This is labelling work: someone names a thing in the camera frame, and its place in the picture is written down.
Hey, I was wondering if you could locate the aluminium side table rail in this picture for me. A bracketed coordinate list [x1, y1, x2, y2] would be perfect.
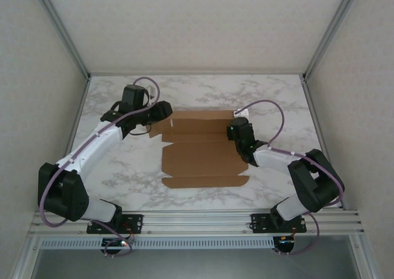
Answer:
[46, 75, 92, 212]
[301, 77, 347, 211]

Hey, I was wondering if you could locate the aluminium frame leg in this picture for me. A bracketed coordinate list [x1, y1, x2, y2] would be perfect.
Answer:
[350, 234, 381, 279]
[12, 234, 42, 279]

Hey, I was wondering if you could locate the wide aluminium base rail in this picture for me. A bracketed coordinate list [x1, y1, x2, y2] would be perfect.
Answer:
[29, 209, 366, 236]

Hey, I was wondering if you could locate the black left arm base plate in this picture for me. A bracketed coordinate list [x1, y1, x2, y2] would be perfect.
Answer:
[86, 212, 144, 235]

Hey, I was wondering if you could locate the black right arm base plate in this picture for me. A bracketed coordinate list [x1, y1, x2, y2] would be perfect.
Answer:
[251, 212, 308, 234]

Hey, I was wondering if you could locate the white slotted cable duct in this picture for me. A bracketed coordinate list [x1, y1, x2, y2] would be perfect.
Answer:
[39, 237, 275, 250]

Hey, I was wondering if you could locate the brown cardboard box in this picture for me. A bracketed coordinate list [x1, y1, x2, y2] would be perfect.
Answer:
[148, 109, 251, 189]

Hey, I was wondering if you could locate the small circuit board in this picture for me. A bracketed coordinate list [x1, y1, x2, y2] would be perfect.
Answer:
[101, 237, 129, 249]
[275, 235, 297, 253]

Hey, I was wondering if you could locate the thin aluminium table rail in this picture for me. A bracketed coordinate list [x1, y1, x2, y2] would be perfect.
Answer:
[89, 71, 305, 78]

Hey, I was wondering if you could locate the aluminium frame post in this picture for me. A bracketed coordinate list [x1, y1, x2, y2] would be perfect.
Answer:
[29, 0, 92, 78]
[301, 0, 366, 80]

